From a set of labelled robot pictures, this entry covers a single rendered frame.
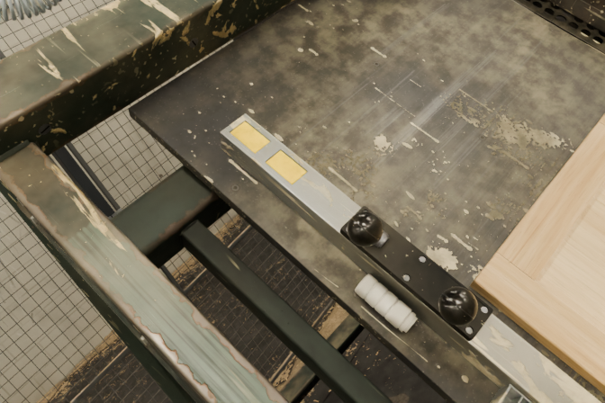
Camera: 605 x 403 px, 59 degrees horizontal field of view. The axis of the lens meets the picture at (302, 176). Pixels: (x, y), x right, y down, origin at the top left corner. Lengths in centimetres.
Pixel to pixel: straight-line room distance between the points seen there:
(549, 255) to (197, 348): 47
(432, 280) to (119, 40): 53
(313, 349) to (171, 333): 20
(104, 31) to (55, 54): 7
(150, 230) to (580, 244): 59
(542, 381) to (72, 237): 56
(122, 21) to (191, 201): 27
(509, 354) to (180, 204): 47
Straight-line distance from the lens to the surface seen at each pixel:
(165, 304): 63
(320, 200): 70
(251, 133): 75
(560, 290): 78
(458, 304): 55
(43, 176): 74
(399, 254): 67
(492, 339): 68
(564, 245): 81
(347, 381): 72
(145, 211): 78
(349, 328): 176
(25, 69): 79
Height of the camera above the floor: 175
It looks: 17 degrees down
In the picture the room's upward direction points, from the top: 32 degrees counter-clockwise
